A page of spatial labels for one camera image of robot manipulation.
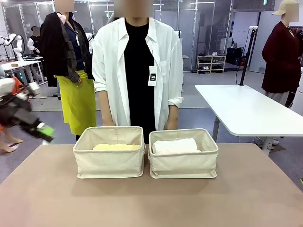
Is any yellow towel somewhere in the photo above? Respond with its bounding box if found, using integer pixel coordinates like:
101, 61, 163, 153
92, 143, 142, 151

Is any person's left forearm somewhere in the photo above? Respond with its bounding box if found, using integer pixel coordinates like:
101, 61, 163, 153
167, 105, 179, 126

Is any black suitcase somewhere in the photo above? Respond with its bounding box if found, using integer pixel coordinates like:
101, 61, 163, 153
226, 46, 244, 66

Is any white hanging name badge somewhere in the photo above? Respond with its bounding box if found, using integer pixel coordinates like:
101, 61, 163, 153
148, 66, 158, 87

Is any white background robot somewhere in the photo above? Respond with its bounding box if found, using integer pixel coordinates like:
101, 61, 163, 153
0, 33, 26, 62
85, 32, 94, 54

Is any person in varsity jacket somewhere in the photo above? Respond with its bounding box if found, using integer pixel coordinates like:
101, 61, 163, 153
27, 26, 41, 55

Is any beige cap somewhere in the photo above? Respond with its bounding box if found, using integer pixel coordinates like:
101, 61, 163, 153
272, 0, 288, 16

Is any person's right forearm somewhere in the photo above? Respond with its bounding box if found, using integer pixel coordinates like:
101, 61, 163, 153
98, 91, 115, 123

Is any mannequin black coat yellow skirt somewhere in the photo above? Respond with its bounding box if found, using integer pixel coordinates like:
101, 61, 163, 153
39, 11, 97, 136

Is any black pole stand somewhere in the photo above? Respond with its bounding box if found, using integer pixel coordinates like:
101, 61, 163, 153
239, 27, 258, 86

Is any white towel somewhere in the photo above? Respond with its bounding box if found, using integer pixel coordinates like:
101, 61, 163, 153
151, 138, 201, 156

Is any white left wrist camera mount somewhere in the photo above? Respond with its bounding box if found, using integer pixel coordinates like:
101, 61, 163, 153
23, 81, 48, 100

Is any mannequin in maroon top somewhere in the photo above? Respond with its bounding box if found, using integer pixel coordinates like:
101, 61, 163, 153
261, 14, 303, 100

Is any mannequin in orange shirt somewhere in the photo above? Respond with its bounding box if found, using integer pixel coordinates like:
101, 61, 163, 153
0, 124, 23, 153

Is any white background work table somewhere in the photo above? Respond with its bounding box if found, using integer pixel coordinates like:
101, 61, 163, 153
0, 56, 45, 84

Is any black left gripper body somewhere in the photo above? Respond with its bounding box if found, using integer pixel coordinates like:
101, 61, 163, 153
0, 93, 40, 133

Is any wooden shoe rack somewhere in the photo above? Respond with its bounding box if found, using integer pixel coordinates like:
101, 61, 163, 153
196, 55, 226, 74

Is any beige fabric basket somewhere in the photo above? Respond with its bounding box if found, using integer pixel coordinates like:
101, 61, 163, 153
148, 128, 220, 179
72, 126, 145, 179

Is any person in white shirt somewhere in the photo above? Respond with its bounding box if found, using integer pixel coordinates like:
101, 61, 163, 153
91, 16, 184, 144

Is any white side table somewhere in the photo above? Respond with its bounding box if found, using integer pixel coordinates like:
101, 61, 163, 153
194, 84, 303, 157

